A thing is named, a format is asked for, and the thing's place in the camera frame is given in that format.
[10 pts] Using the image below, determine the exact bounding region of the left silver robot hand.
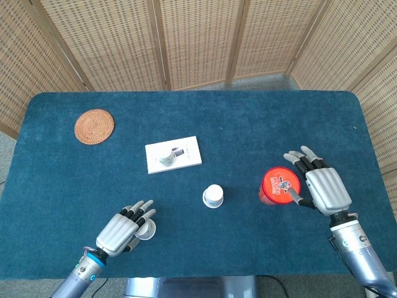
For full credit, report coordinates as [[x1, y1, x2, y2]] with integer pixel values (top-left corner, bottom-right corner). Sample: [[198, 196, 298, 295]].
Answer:
[[95, 199, 157, 258]]

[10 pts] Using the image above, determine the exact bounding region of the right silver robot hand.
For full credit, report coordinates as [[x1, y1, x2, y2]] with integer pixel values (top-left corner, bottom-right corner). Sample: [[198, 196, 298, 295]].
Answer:
[[283, 145, 353, 217]]

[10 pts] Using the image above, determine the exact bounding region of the white cup blue dandelion print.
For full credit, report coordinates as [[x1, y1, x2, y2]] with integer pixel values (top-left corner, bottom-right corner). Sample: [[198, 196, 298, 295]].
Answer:
[[135, 220, 157, 242]]

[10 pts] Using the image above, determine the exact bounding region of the white cup green flower print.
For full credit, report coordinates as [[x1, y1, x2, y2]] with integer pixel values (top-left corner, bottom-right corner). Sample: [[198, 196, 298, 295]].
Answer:
[[158, 148, 178, 168]]

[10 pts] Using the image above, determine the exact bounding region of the white cup blue flower print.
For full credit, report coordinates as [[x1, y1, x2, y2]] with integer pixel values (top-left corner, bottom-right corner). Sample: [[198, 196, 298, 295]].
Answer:
[[202, 184, 225, 209]]

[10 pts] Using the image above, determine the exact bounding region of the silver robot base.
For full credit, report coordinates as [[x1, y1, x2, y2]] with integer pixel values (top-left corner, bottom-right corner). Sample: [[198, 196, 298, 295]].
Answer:
[[123, 275, 258, 298]]

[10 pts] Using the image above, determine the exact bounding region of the orange tub with red lid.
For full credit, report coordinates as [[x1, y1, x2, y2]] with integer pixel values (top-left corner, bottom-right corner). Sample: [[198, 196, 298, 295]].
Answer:
[[257, 166, 301, 205]]

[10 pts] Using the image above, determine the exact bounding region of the blue plush table cover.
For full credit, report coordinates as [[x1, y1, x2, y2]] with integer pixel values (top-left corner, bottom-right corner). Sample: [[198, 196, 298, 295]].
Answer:
[[0, 90, 397, 280]]

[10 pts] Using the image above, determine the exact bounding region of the woven bamboo screen panel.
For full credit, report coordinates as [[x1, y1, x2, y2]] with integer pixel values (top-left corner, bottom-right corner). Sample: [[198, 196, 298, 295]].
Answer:
[[0, 0, 96, 140], [145, 0, 249, 91], [285, 0, 397, 94], [352, 46, 397, 224], [225, 0, 328, 84], [29, 0, 171, 92]]

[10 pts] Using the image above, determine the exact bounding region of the round woven rattan coaster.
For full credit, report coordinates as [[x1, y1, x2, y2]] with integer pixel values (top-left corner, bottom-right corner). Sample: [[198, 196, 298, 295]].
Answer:
[[74, 108, 115, 145]]

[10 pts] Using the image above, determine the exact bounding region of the black floor cable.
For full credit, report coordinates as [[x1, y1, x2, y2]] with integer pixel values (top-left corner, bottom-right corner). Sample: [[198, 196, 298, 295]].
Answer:
[[92, 278, 109, 298], [257, 275, 291, 298]]

